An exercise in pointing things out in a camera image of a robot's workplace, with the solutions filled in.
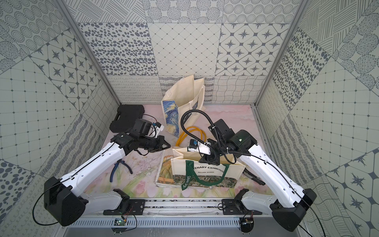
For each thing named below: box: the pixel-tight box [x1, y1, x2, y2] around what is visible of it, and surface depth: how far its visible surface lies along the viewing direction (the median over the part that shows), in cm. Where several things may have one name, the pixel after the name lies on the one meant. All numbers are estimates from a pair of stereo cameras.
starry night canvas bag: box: [161, 74, 206, 138], surface depth 100 cm
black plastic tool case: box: [109, 104, 145, 133], surface depth 109 cm
